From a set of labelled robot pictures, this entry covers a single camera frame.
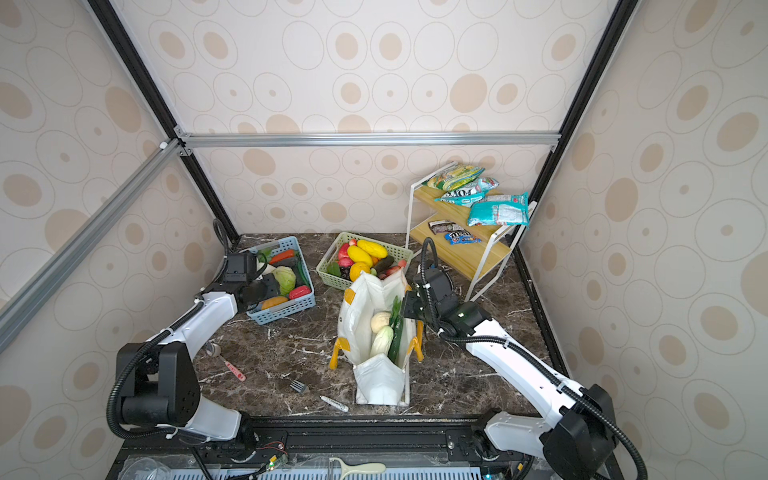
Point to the wrinkled yellow orange fruit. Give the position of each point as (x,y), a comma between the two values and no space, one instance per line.
(357,269)

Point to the white plastic knife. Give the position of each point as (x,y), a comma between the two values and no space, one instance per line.
(335,404)

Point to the wooden shelf white frame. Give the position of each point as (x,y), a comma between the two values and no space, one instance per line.
(482,263)

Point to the teal m&m snack bag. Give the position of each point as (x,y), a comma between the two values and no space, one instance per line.
(470,193)

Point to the dark chocolate bar packet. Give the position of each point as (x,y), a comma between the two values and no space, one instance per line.
(443,226)

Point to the green plastic fruit basket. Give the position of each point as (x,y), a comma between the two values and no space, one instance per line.
(336,277)

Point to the metal fork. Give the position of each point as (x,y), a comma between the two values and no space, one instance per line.
(298,386)

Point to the green yellow snack bag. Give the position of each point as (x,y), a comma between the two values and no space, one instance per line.
(455,177)

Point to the red chili pepper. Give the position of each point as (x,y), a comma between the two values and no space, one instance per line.
(299,292)

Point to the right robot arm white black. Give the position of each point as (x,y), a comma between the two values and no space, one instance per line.
(576,432)

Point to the cream plastic spatula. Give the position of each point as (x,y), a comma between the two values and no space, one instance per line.
(340,470)

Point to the silver aluminium frame bar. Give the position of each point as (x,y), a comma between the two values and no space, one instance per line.
(384,139)

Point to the blue plastic vegetable basket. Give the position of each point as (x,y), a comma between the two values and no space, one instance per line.
(283,252)

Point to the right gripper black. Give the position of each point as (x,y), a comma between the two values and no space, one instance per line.
(410,298)

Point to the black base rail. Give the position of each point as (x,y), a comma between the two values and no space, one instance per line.
(457,439)

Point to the white radish with leaves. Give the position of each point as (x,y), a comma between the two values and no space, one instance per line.
(381,341)

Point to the yellow mango front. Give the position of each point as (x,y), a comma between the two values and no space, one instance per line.
(357,254)

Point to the yellow mango back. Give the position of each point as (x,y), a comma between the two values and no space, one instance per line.
(373,249)

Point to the green cabbage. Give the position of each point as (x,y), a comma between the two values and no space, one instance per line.
(286,279)

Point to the pink dragon fruit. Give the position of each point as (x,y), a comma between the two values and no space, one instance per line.
(343,258)

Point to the teal snack bag front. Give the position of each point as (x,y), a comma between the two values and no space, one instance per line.
(500,210)

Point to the pink handled tool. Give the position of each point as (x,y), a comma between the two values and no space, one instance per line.
(213,350)

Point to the silver aluminium side bar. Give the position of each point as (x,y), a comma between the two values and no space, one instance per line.
(35,293)

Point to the yellow mango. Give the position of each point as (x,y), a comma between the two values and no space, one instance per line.
(373,249)
(357,254)

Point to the dark eggplant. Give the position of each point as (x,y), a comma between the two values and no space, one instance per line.
(383,265)

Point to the green cucumber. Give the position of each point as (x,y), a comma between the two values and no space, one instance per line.
(397,327)

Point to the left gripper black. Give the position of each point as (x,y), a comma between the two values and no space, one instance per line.
(264,288)

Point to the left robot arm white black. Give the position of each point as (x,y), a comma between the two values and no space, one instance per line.
(156,389)

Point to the white grocery bag yellow handles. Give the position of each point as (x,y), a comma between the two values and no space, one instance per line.
(378,381)

